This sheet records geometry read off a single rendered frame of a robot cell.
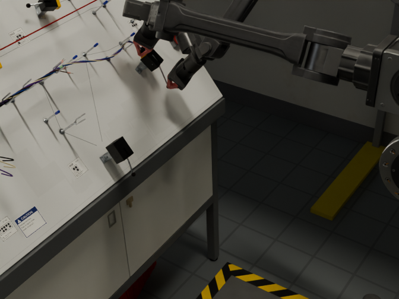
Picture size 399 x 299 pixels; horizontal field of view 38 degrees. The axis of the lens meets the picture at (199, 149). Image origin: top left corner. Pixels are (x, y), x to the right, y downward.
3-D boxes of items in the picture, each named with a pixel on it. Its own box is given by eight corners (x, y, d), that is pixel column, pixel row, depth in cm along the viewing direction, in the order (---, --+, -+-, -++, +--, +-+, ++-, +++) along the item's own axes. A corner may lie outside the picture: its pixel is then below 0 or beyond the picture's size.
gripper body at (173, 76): (165, 78, 190) (176, 67, 185) (179, 59, 196) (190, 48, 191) (181, 91, 192) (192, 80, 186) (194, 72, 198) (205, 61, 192)
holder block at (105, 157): (118, 185, 181) (135, 177, 173) (95, 152, 179) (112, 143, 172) (127, 177, 184) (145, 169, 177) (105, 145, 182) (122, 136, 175)
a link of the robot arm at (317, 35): (135, 32, 127) (145, -14, 125) (158, 37, 140) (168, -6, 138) (336, 86, 115) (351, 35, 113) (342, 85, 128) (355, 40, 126)
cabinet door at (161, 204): (214, 195, 247) (212, 115, 225) (132, 277, 210) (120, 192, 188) (209, 193, 248) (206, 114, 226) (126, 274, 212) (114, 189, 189)
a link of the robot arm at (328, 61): (343, 79, 113) (351, 51, 112) (296, 66, 118) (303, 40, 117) (358, 82, 120) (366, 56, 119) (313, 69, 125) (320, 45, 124)
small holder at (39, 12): (16, 6, 176) (27, -6, 170) (44, 5, 182) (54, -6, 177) (21, 19, 175) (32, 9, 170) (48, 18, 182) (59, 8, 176)
